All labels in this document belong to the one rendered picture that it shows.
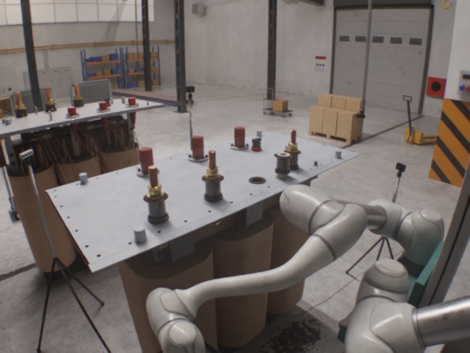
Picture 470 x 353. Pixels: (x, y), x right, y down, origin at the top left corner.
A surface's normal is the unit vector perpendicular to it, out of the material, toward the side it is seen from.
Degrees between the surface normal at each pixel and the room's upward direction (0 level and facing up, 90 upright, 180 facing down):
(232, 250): 90
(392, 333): 42
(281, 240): 90
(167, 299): 15
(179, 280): 90
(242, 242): 90
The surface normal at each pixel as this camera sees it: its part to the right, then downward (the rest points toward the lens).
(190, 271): 0.68, 0.28
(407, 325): -0.11, -0.66
